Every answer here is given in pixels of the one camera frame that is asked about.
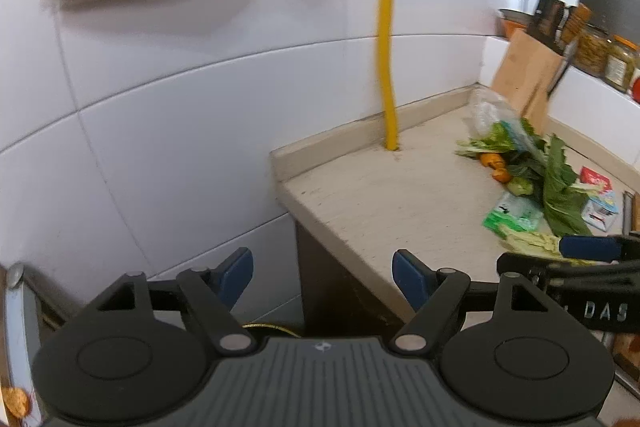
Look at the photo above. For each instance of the red tomato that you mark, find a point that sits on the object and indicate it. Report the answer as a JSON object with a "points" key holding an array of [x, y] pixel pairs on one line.
{"points": [[635, 90]]}

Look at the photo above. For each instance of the green plastic wrapper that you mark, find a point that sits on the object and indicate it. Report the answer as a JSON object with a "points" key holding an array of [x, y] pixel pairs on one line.
{"points": [[518, 213]]}

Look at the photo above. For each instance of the bok choy greens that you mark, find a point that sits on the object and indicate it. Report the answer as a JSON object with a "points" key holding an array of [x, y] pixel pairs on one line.
{"points": [[527, 172]]}

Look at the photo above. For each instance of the large dark green leaf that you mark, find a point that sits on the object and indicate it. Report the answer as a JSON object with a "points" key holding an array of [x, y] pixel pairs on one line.
{"points": [[563, 203]]}

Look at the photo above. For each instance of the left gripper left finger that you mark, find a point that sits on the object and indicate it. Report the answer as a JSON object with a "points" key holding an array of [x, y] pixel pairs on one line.
{"points": [[209, 296]]}

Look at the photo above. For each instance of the orange lid glass jar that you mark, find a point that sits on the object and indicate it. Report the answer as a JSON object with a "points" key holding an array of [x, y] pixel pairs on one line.
{"points": [[620, 63]]}

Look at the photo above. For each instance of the wooden cutting board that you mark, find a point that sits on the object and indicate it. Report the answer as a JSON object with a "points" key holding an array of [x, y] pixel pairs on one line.
{"points": [[626, 343]]}

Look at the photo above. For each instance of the white appliance with handle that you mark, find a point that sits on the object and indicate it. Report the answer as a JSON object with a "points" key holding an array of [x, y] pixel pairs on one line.
{"points": [[20, 341]]}

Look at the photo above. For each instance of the orange peel pieces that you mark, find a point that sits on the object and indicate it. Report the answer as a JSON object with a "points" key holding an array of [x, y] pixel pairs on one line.
{"points": [[497, 165]]}

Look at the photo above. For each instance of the pale cabbage leaf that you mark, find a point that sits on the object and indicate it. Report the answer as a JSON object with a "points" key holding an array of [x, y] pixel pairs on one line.
{"points": [[538, 245]]}

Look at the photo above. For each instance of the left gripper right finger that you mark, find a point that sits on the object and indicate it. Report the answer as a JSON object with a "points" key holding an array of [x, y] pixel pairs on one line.
{"points": [[436, 299]]}

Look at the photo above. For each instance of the wooden knife block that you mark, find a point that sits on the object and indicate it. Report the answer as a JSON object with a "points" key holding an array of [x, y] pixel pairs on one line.
{"points": [[524, 77]]}

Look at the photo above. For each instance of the gold rimmed trash bin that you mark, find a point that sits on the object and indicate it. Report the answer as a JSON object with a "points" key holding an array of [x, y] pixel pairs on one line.
{"points": [[262, 331]]}

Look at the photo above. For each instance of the yellow vertical pipe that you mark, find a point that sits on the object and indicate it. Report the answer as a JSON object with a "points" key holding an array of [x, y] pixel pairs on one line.
{"points": [[384, 70]]}

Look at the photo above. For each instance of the wooden handled knife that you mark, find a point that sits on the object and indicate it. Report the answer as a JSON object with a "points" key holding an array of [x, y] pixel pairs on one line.
{"points": [[576, 21]]}

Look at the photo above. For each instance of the clear plastic bag with vegetables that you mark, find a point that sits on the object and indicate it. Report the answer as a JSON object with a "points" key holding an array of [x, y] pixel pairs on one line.
{"points": [[495, 122]]}

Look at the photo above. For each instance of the red blue small carton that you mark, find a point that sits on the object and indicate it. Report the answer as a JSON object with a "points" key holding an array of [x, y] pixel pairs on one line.
{"points": [[601, 209]]}

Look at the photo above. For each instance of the black handled knife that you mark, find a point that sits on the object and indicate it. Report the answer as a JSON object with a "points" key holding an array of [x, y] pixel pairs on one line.
{"points": [[538, 16]]}

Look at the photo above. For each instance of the glass jar of pickles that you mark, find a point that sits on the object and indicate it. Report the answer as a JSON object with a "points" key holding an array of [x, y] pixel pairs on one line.
{"points": [[592, 50]]}

